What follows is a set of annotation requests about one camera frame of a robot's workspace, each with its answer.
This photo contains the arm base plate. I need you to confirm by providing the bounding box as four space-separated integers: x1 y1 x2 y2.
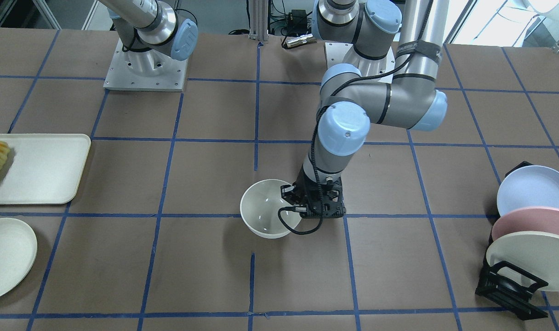
103 40 188 92
325 42 396 84

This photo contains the pink plate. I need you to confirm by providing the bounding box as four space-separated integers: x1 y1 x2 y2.
491 206 559 240

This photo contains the lavender blue plate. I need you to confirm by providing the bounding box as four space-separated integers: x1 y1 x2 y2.
496 165 559 216

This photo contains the cream rectangular tray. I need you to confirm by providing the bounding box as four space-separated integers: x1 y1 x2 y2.
0 133 91 205

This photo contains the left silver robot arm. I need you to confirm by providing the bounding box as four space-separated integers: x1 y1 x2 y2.
280 0 450 219

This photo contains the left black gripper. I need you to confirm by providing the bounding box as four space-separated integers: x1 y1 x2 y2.
280 168 345 218

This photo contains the aluminium frame post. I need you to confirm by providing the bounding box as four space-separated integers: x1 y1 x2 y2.
247 0 269 46

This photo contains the cream round plate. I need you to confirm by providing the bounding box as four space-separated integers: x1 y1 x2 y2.
0 217 38 297

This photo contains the cream ceramic bowl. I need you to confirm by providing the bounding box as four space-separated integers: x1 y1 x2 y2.
240 179 292 239

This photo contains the cream plate in rack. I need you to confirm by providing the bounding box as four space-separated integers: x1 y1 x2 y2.
485 231 559 292

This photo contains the black dish rack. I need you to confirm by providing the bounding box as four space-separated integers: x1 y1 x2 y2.
475 163 548 321

